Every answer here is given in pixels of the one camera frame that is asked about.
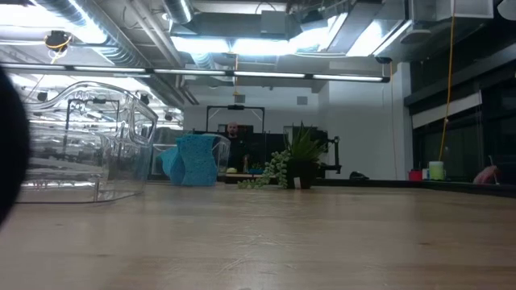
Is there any clear plastic bin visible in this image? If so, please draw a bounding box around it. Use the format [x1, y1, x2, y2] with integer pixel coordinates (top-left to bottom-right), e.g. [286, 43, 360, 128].
[18, 80, 159, 205]
[151, 127, 231, 187]

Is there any black metal stand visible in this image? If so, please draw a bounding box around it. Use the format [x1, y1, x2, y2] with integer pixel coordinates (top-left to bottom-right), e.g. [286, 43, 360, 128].
[62, 97, 131, 160]

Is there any black ceiling device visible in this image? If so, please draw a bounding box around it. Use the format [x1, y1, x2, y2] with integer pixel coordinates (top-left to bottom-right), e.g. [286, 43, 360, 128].
[43, 30, 74, 53]

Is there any person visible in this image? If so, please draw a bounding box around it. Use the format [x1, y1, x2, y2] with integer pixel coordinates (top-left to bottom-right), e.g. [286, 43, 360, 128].
[225, 120, 253, 172]

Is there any long ceiling light bar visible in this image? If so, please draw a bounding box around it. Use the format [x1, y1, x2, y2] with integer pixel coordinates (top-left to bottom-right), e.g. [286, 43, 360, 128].
[0, 60, 391, 85]

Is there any potted succulent plant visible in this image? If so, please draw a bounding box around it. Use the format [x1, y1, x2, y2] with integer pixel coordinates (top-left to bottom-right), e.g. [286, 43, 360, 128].
[236, 120, 328, 190]

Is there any green cup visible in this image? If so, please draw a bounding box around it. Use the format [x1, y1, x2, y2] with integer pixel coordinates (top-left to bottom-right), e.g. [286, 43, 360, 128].
[427, 160, 445, 181]

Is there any pink object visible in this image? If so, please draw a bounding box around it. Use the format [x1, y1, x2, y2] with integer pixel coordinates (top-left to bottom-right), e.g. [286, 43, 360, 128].
[472, 155, 501, 185]

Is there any white ceiling lamp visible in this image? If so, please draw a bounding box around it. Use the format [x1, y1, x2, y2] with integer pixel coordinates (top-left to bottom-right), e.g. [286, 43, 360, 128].
[497, 0, 516, 21]

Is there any silver ventilation duct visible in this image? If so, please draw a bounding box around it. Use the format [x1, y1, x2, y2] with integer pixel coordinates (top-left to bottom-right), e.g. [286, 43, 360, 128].
[34, 0, 198, 106]

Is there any black distant rig frame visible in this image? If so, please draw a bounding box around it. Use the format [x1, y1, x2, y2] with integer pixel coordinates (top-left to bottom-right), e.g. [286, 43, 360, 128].
[205, 104, 266, 136]

